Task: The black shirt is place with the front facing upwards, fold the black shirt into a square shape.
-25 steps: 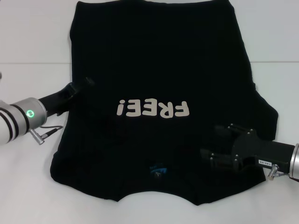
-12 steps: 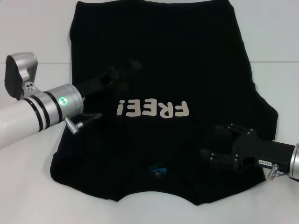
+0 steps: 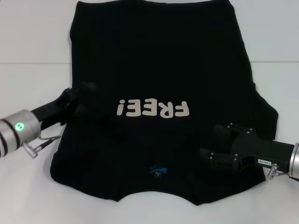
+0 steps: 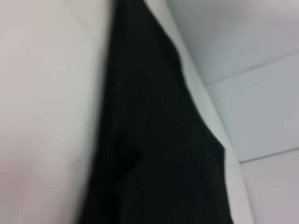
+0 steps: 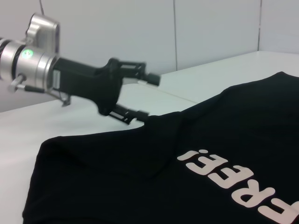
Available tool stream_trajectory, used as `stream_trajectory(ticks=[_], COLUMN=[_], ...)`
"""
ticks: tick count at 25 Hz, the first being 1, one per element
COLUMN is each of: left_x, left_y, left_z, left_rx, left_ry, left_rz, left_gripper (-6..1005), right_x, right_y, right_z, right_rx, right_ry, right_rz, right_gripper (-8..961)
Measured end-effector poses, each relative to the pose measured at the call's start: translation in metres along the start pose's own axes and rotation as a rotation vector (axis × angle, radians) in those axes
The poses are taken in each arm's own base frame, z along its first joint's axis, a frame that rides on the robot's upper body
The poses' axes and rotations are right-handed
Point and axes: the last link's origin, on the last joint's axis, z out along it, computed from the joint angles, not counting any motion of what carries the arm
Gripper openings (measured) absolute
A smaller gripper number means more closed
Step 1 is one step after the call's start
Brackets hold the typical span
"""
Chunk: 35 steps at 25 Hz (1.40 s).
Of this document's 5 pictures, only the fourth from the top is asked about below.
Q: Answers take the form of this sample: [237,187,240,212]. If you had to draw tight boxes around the black shirt with FREE print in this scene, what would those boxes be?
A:
[78,0,235,224]

